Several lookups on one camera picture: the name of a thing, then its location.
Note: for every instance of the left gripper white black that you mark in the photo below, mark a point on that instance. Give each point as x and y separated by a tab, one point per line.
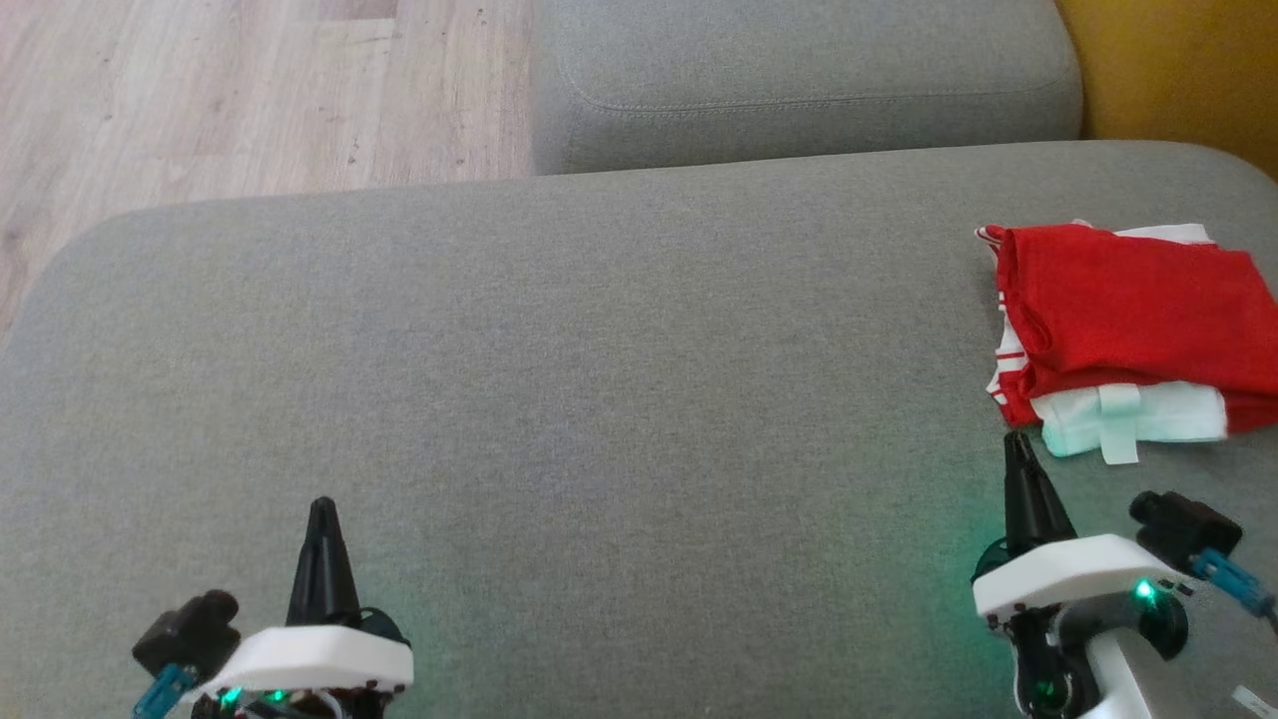
310	659

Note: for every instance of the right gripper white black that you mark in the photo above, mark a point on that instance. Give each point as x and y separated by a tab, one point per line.
1068	574

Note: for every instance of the red basketball jersey number 23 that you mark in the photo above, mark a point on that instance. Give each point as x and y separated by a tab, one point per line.
1118	310

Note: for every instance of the grey and yellow sofa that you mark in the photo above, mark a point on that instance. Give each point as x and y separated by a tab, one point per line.
599	419

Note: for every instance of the yellow sofa backrest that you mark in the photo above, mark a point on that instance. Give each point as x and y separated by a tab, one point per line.
1178	70

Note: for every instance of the grey sofa seat cushion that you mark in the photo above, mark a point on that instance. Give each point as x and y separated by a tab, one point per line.
799	80

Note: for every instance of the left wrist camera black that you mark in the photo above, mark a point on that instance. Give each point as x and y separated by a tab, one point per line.
190	629

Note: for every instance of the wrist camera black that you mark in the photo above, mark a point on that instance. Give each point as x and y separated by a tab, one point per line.
190	629
1183	524

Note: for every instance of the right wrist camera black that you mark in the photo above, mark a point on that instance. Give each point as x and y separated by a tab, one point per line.
1183	524

